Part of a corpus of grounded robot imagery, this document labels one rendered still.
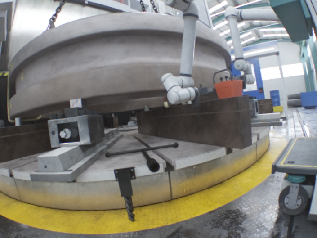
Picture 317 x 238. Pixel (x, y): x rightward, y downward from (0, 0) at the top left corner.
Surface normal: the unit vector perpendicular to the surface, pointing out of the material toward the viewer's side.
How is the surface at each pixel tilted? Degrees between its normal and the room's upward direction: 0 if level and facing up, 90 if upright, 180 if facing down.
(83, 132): 90
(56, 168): 90
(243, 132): 90
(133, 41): 90
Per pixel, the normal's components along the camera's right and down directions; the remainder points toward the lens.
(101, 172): 0.14, 0.02
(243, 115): 0.44, -0.02
